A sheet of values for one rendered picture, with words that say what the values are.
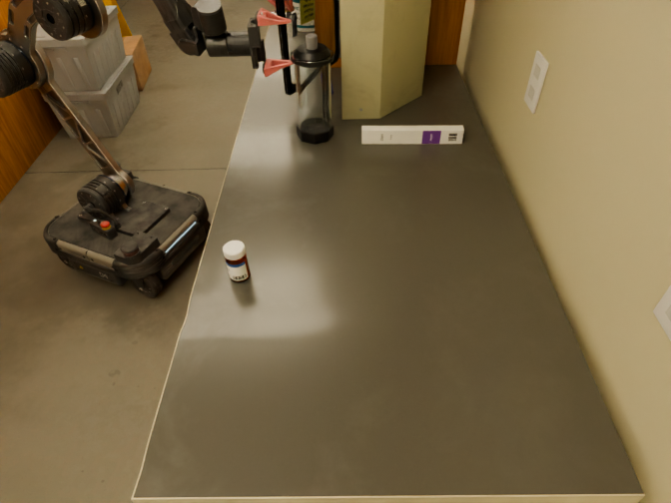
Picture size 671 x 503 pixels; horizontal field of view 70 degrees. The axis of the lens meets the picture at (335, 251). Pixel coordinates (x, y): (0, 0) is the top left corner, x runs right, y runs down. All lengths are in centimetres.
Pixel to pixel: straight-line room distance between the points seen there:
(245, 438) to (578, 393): 52
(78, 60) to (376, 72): 232
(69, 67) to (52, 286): 144
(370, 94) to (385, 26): 18
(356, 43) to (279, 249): 61
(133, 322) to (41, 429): 51
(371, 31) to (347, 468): 103
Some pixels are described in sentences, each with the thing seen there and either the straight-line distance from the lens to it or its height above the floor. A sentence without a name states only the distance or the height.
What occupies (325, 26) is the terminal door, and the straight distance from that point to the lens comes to 160.
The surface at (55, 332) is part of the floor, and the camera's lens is 239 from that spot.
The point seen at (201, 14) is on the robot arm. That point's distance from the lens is 123.
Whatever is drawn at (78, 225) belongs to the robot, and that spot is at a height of 24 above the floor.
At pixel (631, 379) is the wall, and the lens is 87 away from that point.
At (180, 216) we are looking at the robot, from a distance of 232.
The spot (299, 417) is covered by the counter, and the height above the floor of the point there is 94.
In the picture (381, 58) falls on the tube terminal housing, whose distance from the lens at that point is 138.
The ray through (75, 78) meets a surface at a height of 41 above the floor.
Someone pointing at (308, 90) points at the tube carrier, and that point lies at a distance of 127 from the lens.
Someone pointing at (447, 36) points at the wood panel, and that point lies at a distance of 178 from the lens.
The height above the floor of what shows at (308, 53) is 118.
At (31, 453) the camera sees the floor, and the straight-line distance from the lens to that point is 209.
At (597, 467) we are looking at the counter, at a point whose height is 94.
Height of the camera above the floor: 163
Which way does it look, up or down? 44 degrees down
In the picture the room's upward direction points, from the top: 2 degrees counter-clockwise
